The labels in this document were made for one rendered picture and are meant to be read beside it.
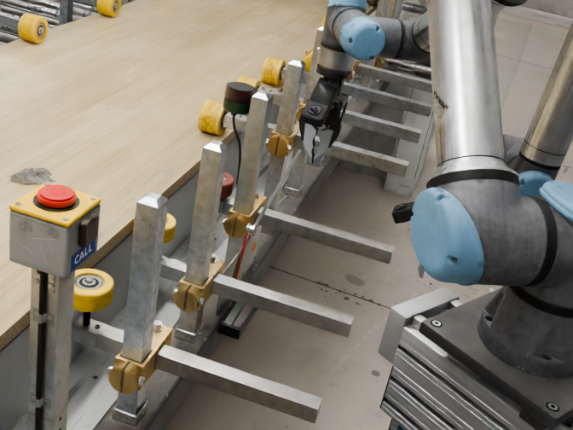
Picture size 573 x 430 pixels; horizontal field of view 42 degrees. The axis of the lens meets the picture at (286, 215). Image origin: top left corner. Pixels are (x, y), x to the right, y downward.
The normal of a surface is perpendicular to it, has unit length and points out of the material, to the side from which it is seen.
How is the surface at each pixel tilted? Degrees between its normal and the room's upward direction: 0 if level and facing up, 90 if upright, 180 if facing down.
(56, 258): 90
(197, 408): 0
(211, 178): 90
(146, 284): 90
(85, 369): 0
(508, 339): 73
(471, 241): 66
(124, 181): 0
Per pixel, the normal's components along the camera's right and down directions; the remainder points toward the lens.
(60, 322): 0.94, 0.28
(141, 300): -0.28, 0.40
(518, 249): 0.25, 0.19
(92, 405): 0.18, -0.87
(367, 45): 0.20, 0.47
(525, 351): -0.43, 0.04
